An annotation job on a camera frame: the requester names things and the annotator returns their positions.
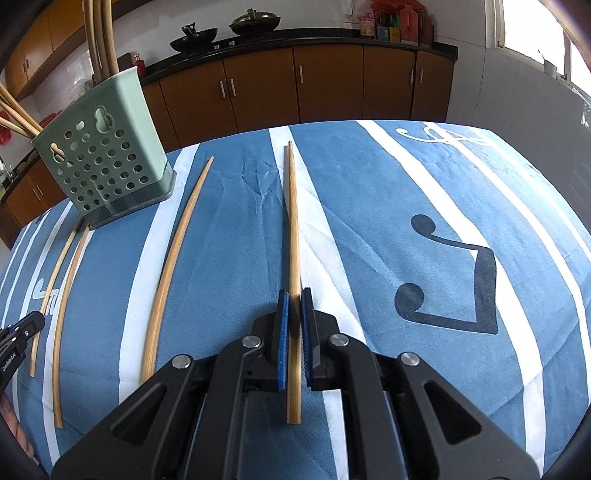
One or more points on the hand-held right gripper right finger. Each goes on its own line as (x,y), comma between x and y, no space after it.
(306,337)

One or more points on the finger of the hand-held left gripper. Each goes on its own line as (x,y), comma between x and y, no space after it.
(32,322)

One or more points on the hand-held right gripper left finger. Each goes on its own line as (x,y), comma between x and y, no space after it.
(282,337)

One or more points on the dark bamboo chopstick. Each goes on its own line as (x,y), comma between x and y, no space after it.
(175,251)
(292,230)

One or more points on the green perforated chopstick holder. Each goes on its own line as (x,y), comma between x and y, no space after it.
(143,138)

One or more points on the person's left hand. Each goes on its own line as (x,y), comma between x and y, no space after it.
(16,431)

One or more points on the blue striped tablecloth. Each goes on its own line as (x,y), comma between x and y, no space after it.
(392,194)

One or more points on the wooden base cabinets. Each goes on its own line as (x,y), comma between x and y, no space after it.
(323,87)

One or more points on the dark cutting board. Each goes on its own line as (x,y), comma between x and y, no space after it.
(123,62)

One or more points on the red bottle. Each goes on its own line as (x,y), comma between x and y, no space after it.
(138,65)

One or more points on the gas stove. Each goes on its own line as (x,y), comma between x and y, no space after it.
(231,45)

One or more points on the black kitchen countertop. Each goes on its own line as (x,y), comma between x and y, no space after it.
(323,40)

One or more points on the teal box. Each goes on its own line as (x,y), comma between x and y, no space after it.
(382,32)

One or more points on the yellow box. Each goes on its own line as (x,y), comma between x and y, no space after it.
(395,33)

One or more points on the black wok with lid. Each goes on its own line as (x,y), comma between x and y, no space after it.
(255,22)

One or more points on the pink label bottle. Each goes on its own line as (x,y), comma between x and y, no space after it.
(367,26)

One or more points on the small white cup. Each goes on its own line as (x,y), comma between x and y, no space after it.
(549,67)

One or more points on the wooden upper wall cabinets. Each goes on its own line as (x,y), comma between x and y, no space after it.
(41,41)

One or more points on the window with white frame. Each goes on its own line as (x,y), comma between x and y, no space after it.
(540,32)

